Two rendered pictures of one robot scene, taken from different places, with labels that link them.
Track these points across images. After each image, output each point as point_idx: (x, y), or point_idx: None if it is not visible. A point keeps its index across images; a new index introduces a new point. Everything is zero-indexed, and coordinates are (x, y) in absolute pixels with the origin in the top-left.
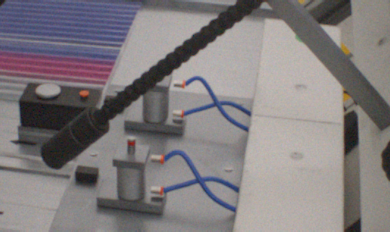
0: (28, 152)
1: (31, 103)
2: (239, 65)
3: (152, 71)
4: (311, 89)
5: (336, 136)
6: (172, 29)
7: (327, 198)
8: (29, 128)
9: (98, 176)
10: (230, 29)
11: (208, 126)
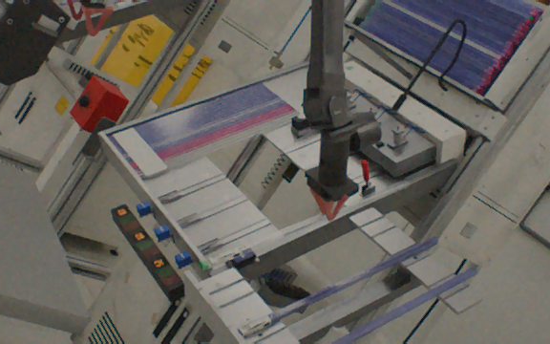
0: (306, 138)
1: (302, 121)
2: None
3: (414, 79)
4: (371, 80)
5: (394, 88)
6: (281, 87)
7: (412, 101)
8: (302, 130)
9: None
10: (297, 78)
11: (358, 102)
